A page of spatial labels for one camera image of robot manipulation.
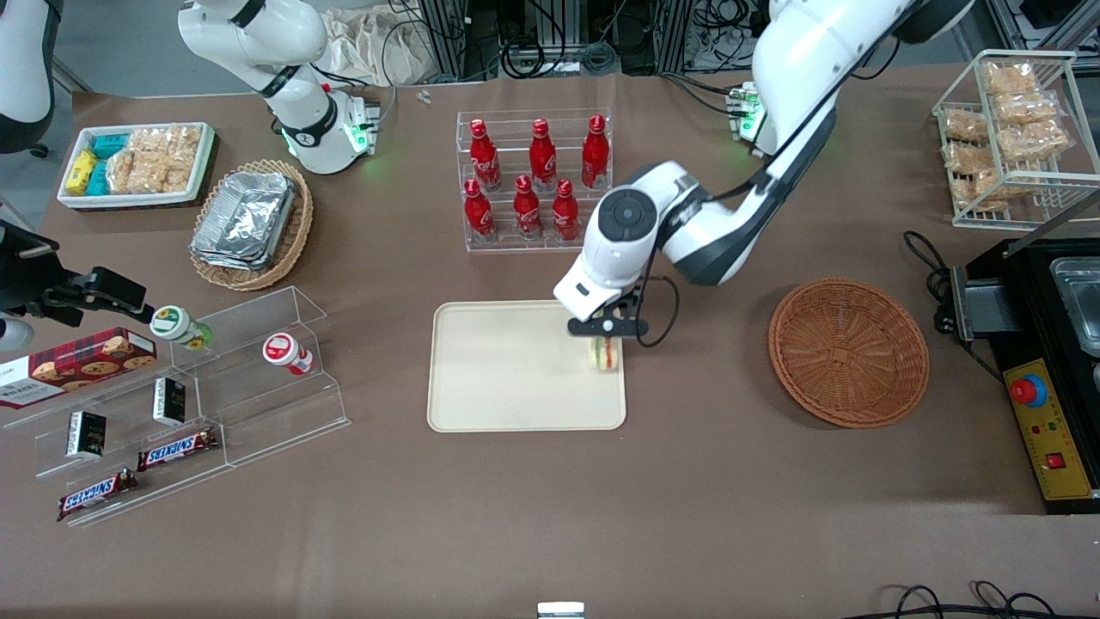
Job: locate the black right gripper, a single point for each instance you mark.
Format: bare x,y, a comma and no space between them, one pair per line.
24,290

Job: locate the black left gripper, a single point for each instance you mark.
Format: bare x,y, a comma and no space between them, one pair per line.
628,301

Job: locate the triangular sandwich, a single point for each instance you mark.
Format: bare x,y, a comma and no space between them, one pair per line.
606,356

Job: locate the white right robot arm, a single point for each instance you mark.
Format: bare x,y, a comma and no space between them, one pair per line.
292,52

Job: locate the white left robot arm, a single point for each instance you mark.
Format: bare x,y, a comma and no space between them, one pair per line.
808,52

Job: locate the beige plastic tray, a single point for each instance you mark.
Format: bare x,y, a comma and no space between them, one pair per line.
507,378

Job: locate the aluminium foil tray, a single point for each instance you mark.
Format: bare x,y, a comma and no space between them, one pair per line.
249,211
225,260

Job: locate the round brown wicker basket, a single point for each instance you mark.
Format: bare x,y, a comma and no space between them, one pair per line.
846,352

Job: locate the oval light wicker basket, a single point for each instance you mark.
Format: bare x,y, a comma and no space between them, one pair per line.
296,232

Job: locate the black box on right wrist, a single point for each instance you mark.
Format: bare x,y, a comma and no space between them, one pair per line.
125,292

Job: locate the red cookie box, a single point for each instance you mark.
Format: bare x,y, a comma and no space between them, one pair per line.
77,365

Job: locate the yellow snack pack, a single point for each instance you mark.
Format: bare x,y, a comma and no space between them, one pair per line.
82,172

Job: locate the teal snack pack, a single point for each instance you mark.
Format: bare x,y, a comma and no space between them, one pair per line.
99,179
110,144

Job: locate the white rectangular snack bin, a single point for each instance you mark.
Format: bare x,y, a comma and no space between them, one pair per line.
129,201

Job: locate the clear acrylic bottle rack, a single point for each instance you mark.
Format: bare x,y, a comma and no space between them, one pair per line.
516,245

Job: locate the red cola bottle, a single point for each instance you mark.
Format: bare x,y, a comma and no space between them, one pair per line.
527,215
565,215
478,215
485,163
595,155
541,159

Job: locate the clear bag of rice crackers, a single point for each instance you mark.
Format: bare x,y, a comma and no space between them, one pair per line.
168,142
146,176

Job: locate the green-capped small bottle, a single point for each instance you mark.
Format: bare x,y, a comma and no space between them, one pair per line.
176,325

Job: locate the small black box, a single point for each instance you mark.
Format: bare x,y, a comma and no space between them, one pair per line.
86,434
169,401

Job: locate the Snickers chocolate bar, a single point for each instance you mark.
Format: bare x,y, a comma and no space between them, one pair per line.
176,449
94,494

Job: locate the red-capped small bottle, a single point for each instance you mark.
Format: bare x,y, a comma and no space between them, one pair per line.
284,351

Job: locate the clear acrylic stepped shelf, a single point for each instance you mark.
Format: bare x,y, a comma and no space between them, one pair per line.
284,404

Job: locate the grey metal box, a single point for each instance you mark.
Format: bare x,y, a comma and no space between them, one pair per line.
984,305

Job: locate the beige cloth bag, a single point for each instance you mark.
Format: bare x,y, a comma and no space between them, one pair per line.
369,43

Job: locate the clear bag of fried snack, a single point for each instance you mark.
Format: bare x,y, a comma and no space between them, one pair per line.
1034,140
964,126
1025,107
1010,77
980,191
971,159

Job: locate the red emergency stop button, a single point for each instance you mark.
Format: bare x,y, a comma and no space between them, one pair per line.
1028,391

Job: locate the black machine with yellow panel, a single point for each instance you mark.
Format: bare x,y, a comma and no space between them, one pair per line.
1040,344

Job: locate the steel pan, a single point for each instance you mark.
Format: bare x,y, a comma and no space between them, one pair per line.
1081,305

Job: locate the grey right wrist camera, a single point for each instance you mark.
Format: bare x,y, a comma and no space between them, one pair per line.
13,335

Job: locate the aluminium profile frame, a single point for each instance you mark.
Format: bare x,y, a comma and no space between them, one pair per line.
443,34

